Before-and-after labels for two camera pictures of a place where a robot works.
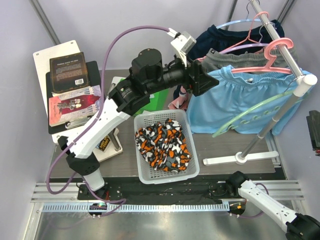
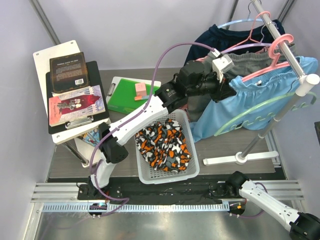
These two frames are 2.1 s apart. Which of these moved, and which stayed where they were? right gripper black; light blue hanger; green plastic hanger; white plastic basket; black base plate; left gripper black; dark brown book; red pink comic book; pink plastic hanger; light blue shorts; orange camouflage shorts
Moved: right gripper black; light blue shorts; pink plastic hanger; green plastic hanger; left gripper black
Stayed: red pink comic book; orange camouflage shorts; dark brown book; white plastic basket; light blue hanger; black base plate
